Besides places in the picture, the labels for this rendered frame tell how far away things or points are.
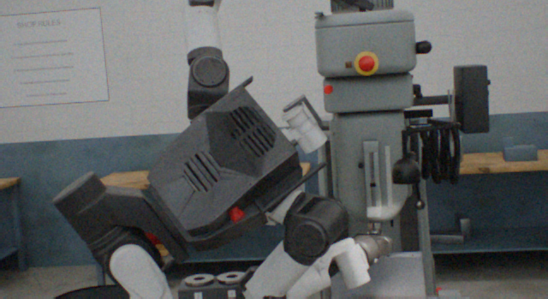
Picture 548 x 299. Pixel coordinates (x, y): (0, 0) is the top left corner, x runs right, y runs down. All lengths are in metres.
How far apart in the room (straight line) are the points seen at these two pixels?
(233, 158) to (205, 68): 0.28
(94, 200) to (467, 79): 1.22
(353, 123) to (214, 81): 0.47
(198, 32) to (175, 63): 4.68
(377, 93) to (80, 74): 5.03
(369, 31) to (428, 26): 4.46
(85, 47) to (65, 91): 0.45
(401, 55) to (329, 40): 0.18
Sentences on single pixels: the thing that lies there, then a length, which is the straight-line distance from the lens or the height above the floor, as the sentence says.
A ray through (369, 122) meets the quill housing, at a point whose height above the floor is 1.60.
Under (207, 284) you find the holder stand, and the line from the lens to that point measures 2.18.
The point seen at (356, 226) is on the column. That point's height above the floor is 1.20.
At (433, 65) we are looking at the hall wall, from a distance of 6.27.
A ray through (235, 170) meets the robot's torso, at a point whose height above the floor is 1.56.
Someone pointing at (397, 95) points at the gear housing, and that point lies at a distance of 1.92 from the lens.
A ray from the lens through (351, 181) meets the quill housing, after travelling 1.98.
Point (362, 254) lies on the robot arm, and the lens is 1.91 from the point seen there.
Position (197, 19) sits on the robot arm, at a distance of 1.80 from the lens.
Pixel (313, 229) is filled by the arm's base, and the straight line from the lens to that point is 1.53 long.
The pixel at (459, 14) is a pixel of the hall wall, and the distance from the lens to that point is 6.30.
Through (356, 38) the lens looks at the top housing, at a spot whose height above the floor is 1.82.
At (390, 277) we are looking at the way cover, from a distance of 2.49.
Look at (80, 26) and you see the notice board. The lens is 6.73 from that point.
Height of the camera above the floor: 1.78
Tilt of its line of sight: 7 degrees down
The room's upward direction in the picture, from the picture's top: 4 degrees counter-clockwise
